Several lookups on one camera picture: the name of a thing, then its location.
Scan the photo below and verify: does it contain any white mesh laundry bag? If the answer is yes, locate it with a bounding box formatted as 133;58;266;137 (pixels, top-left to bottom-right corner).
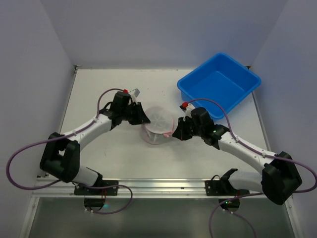
140;106;175;145

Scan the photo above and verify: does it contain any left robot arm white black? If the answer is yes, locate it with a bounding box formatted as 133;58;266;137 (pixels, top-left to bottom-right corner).
40;89;150;187

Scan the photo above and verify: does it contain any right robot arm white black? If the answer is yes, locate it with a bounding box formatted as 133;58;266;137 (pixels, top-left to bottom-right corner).
172;103;302;205

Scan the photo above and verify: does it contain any blue plastic tub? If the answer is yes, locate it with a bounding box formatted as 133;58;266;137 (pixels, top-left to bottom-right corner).
177;53;261;113

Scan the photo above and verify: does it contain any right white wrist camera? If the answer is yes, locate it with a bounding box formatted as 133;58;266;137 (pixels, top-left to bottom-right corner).
184;103;195;119

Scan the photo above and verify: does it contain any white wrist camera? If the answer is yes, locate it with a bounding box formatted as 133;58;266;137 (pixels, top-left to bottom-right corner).
184;103;195;119
129;88;140;103

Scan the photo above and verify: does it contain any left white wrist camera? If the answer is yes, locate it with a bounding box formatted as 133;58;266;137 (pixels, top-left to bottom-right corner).
129;88;140;103

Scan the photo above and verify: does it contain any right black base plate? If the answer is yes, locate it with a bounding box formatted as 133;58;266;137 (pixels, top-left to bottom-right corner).
204;175;226;196

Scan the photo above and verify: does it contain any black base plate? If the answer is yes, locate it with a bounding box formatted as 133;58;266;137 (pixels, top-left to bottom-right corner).
204;175;226;196
74;179;118;196

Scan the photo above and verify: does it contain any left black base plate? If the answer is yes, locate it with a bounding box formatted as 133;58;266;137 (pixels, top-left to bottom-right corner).
74;179;118;196

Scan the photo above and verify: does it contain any aluminium mounting rail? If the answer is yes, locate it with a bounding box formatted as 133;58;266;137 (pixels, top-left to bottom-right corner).
33;178;293;199

